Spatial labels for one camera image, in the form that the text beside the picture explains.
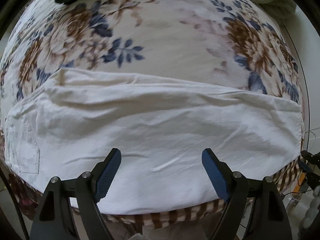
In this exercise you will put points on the white bed headboard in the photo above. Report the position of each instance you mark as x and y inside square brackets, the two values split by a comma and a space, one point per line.
[303, 40]

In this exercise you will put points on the white pants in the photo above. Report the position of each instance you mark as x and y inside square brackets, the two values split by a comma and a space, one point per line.
[160, 125]

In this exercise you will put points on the floral bed blanket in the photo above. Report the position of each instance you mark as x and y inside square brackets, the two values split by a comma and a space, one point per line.
[228, 43]

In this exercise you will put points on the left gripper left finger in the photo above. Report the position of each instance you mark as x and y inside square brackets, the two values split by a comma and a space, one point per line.
[54, 219]

